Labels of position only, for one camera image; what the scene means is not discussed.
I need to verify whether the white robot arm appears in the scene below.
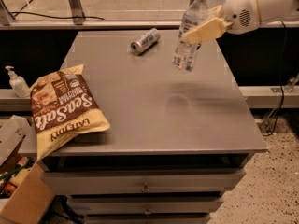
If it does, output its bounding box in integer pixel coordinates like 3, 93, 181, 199
182, 0, 299, 44

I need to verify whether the brown sea salt chip bag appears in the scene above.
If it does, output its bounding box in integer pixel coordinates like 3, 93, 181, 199
29, 64, 110, 160

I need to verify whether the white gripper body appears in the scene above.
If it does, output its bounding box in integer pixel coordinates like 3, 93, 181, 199
222, 0, 260, 35

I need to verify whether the white pump dispenser bottle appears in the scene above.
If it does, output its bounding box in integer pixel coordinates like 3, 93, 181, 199
5, 66, 30, 98

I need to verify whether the cardboard box with items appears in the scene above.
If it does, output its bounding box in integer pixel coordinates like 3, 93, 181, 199
0, 116, 54, 224

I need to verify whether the brass drawer knob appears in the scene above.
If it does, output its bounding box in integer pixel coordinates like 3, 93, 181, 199
143, 207, 151, 216
141, 183, 150, 193

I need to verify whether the clear plastic water bottle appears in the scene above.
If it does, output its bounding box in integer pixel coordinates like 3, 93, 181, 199
171, 0, 211, 73

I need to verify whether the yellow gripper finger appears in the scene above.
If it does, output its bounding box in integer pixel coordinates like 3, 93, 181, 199
182, 17, 233, 44
208, 5, 222, 18

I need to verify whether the brass top drawer knob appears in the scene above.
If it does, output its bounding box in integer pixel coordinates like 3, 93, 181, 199
141, 183, 150, 193

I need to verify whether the silver redbull can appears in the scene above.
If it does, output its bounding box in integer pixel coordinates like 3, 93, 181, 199
131, 28, 161, 55

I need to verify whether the black cable on floor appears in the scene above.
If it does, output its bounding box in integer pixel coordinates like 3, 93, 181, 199
262, 21, 288, 138

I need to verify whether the grey drawer cabinet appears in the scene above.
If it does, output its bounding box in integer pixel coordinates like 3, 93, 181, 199
41, 30, 266, 224

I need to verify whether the black cable on ledge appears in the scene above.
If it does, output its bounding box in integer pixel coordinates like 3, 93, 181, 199
8, 10, 106, 21

